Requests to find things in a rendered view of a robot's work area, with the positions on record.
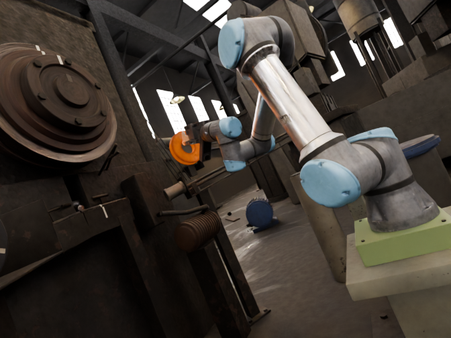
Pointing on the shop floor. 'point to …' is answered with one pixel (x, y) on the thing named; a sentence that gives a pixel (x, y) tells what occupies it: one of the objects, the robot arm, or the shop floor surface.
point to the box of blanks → (410, 113)
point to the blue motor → (260, 214)
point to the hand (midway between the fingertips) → (185, 143)
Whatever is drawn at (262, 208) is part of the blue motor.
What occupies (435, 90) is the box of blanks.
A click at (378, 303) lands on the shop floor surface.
